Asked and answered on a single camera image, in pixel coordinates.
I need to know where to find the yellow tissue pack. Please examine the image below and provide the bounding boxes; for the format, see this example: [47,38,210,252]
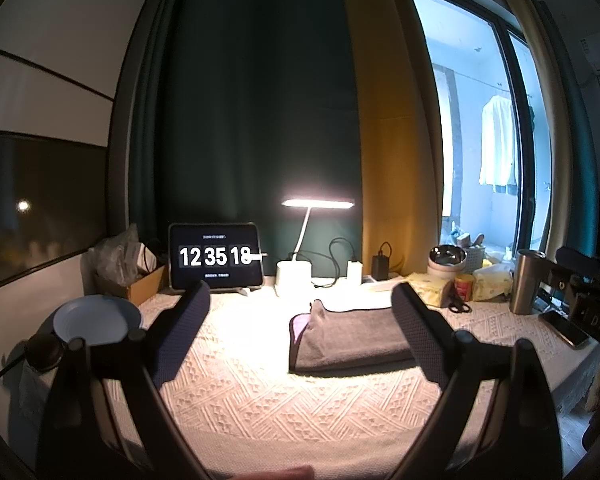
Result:
[404,272,456,309]

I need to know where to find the tablet with clock display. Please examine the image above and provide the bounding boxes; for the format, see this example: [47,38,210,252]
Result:
[168,222,265,291]

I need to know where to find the grey towel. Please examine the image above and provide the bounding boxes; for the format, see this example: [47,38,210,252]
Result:
[288,299,417,374]

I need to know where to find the cardboard box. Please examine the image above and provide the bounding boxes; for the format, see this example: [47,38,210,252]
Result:
[96,263,169,307]

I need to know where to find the white desk lamp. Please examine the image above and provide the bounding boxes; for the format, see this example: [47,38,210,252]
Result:
[275,196,357,299]

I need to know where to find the black cable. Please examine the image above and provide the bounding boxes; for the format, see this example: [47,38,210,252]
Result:
[312,238,359,289]

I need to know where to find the white patterned tablecloth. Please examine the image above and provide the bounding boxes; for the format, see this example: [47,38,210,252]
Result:
[100,280,597,480]

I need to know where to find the hanging white shirt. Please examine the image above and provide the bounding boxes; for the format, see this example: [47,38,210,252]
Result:
[479,95,520,195]

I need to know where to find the dark green curtain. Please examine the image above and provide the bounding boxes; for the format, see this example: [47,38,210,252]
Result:
[128,0,366,281]

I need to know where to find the black scissors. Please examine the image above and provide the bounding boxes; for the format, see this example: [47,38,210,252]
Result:
[446,292,473,315]

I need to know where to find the steel tumbler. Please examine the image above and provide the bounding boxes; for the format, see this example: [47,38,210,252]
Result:
[509,249,548,315]

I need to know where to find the clear plastic bag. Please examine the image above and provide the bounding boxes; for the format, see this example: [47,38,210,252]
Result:
[88,224,144,287]

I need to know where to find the smartphone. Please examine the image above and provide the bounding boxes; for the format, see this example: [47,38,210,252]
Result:
[538,310,591,350]

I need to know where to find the white power strip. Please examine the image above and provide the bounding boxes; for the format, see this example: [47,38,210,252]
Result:
[361,273,406,292]

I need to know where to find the yellow curtain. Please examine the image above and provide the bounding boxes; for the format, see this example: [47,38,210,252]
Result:
[336,0,445,278]

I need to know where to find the red can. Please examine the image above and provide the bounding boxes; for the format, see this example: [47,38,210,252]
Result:
[454,274,476,303]

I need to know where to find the metal bowl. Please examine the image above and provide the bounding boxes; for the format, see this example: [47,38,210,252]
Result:
[427,244,469,281]

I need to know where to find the black round lid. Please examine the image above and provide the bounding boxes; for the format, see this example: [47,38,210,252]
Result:
[25,333,66,373]

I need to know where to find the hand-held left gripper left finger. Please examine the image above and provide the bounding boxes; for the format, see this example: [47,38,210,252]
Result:
[39,280,212,480]

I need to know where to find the white basket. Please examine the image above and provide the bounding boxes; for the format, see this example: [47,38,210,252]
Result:
[461,244,487,272]

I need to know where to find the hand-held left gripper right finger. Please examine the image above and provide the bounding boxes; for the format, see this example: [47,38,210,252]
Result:
[391,282,564,480]

